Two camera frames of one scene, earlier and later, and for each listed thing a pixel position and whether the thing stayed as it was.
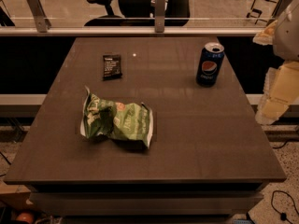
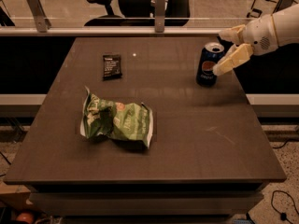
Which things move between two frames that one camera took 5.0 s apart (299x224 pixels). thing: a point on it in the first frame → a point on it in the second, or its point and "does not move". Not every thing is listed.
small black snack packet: (112, 66) does not move
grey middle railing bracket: (160, 10) does not move
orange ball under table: (25, 217) does not move
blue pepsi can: (209, 63) does not move
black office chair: (135, 7) does not move
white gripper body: (287, 36) → (260, 36)
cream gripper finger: (280, 91) → (236, 55)
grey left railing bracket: (42, 21) does not move
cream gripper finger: (267, 35) → (233, 34)
